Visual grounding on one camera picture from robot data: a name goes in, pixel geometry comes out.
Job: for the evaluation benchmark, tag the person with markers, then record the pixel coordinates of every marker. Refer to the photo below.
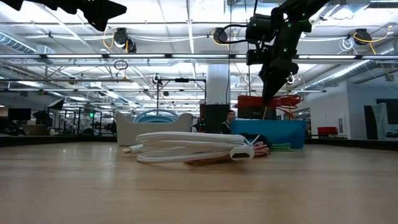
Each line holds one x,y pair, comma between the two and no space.
230,115

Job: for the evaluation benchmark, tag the black standing panel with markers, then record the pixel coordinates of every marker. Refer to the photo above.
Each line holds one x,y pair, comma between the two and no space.
370,124

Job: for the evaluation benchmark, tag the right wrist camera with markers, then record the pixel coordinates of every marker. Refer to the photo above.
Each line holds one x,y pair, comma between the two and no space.
255,56

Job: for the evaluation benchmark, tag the small black screen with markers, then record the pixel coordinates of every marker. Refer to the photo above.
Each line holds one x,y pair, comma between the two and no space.
19,114

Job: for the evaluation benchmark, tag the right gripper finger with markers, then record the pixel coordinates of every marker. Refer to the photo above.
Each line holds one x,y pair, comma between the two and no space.
283,76
270,79

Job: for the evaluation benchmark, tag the black table frame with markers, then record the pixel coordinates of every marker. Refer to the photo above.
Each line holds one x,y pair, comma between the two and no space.
46,140

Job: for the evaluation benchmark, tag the black background rig frame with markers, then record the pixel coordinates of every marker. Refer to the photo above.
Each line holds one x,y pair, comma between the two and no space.
182,80

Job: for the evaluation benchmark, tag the red bin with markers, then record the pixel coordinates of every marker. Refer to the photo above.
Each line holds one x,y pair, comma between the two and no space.
327,130

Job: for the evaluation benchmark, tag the black computer tower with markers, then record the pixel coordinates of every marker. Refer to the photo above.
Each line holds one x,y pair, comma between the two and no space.
214,118

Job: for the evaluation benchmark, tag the dark wall screen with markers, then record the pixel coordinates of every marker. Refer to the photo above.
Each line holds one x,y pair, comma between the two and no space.
392,112

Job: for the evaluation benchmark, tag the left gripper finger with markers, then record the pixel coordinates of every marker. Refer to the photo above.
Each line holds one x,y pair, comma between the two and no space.
101,19
107,7

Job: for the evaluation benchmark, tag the teal blue bin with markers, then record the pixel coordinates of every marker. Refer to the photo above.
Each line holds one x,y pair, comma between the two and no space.
280,132

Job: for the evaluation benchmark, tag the black monitor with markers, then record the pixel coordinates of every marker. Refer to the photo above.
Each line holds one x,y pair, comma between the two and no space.
252,114

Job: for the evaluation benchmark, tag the grey plastic bin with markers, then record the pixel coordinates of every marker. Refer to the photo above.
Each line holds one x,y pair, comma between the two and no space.
130,133

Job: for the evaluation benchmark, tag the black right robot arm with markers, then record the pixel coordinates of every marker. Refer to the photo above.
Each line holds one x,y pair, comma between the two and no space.
298,9

